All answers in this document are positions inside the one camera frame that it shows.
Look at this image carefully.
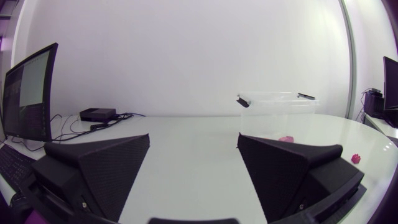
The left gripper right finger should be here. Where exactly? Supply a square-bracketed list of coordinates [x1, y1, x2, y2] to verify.
[236, 133, 365, 224]

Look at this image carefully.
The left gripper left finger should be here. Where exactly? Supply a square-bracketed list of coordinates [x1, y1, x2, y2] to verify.
[30, 133, 150, 223]

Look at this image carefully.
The clear plastic container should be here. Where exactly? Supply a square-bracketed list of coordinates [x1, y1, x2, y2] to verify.
[236, 90, 320, 144]

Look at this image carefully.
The black power brick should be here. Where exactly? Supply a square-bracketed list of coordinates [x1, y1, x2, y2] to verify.
[79, 107, 117, 123]

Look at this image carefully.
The black keyboard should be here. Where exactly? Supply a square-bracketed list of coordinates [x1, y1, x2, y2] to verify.
[0, 144, 37, 192]

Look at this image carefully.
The dark screen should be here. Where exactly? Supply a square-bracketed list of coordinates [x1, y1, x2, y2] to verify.
[2, 42, 59, 143]
[382, 55, 398, 111]

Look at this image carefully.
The thin black cable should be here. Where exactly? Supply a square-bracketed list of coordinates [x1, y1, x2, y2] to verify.
[49, 113, 82, 141]

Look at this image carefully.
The black box with cables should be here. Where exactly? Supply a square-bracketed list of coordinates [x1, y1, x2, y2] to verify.
[362, 88, 386, 119]

